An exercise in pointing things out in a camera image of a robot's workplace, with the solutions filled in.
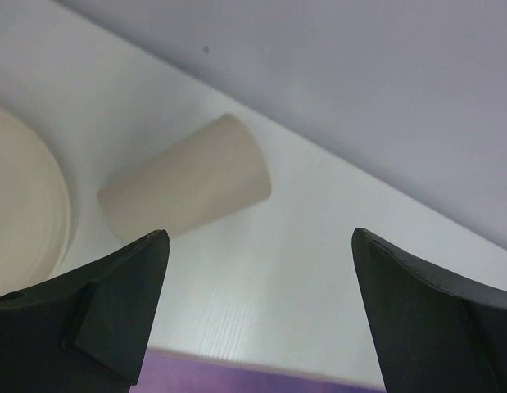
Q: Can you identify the purple Elsa placemat cloth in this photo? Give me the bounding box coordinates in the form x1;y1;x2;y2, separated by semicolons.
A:
130;349;376;392

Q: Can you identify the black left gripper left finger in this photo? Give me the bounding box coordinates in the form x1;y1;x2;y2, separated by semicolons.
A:
0;230;170;392

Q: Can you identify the cream round plate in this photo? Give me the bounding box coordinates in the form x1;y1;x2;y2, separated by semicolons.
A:
0;107;71;296

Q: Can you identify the cream beige cup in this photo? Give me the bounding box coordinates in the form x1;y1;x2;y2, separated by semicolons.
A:
98;114;272;244

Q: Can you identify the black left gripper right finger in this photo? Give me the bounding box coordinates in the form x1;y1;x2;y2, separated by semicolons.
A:
351;228;507;392

